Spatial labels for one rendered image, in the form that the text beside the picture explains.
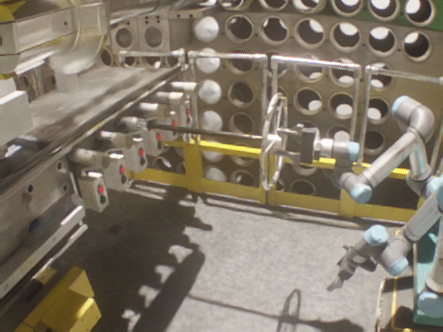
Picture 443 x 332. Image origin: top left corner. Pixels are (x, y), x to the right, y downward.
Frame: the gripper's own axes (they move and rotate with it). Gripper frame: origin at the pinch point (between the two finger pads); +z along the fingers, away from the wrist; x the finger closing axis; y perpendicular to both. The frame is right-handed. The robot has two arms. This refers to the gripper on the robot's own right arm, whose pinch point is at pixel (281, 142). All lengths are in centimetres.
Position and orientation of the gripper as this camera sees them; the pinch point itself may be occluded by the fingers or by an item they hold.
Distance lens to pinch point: 151.8
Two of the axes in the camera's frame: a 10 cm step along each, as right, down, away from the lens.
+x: 0.2, -9.4, -3.4
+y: 3.4, -3.2, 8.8
